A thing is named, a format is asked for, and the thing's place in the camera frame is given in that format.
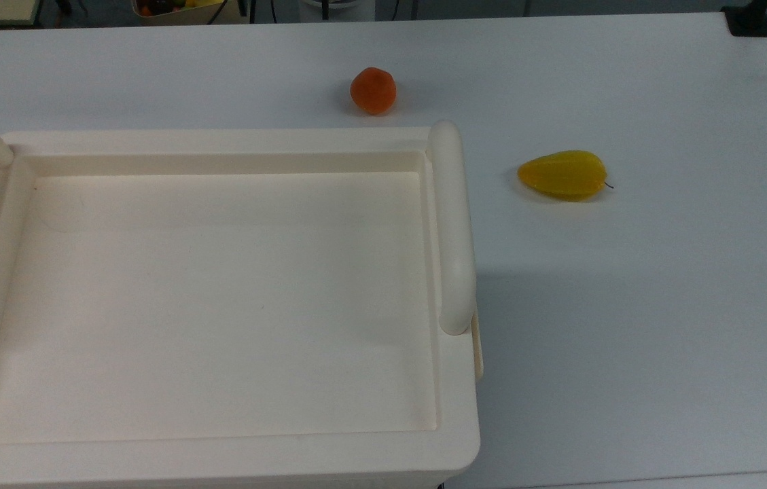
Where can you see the orange toy fruit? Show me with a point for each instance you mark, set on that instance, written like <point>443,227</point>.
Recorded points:
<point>373,90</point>

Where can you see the basket with toy fruits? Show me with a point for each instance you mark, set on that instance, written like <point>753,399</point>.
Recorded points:
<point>172,10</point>

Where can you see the yellow toy starfruit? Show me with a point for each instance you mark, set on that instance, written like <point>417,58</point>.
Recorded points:
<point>563,175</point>

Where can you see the cream plastic cabinet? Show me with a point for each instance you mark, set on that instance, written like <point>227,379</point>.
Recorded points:
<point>220,305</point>

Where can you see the black table clamp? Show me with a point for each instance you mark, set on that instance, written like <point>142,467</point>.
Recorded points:
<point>748,22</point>

